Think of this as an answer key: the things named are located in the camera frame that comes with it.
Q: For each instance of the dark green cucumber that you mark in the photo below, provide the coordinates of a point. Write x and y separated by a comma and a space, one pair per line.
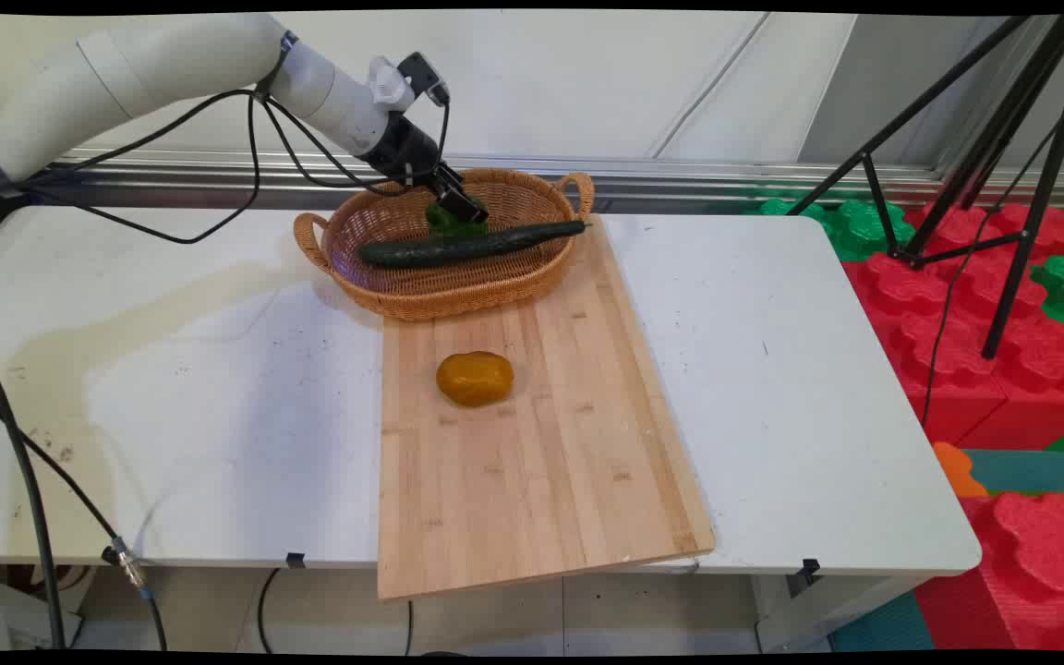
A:
467, 247

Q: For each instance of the yellow bell pepper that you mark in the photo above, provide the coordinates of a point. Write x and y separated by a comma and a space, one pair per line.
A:
475, 379

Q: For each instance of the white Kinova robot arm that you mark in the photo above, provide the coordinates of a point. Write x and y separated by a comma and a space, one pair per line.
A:
172, 65

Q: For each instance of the orange foam block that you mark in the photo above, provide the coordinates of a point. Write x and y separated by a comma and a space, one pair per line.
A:
955, 469

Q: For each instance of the large red foam block stack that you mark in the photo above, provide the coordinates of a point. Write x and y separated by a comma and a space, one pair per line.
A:
948, 351

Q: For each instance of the bamboo cutting board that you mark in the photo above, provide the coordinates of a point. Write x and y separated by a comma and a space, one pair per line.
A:
541, 462

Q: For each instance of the aluminium window rail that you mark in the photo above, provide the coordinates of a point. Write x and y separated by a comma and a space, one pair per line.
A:
726, 180

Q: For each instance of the single red foam block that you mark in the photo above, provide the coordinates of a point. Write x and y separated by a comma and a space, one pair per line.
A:
1035, 573

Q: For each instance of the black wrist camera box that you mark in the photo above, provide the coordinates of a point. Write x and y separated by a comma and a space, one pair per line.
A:
423, 74

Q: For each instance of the black table edge clip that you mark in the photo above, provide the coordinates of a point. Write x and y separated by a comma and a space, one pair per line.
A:
809, 567
296, 560

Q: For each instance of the black camera tripod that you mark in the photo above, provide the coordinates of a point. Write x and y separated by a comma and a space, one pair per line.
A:
1021, 175

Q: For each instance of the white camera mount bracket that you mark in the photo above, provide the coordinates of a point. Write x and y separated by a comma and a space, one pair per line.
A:
389, 83

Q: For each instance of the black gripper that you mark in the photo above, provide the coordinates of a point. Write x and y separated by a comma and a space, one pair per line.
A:
407, 148

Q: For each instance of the green bell pepper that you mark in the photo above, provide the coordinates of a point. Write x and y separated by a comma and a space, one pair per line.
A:
440, 223

